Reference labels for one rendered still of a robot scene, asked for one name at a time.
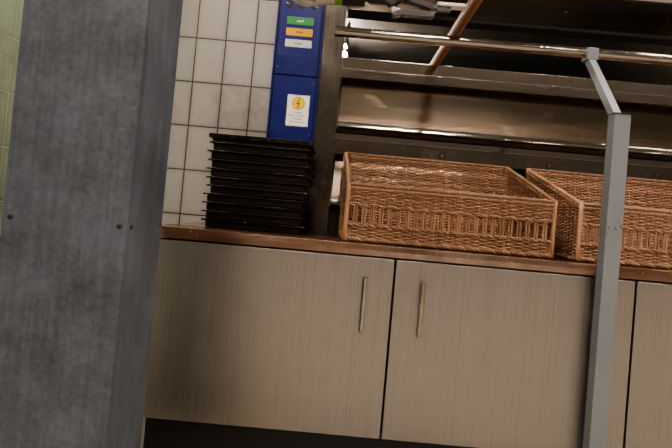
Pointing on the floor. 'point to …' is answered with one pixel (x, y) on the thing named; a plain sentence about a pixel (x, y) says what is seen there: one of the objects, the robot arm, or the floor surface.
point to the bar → (613, 221)
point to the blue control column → (295, 65)
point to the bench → (392, 346)
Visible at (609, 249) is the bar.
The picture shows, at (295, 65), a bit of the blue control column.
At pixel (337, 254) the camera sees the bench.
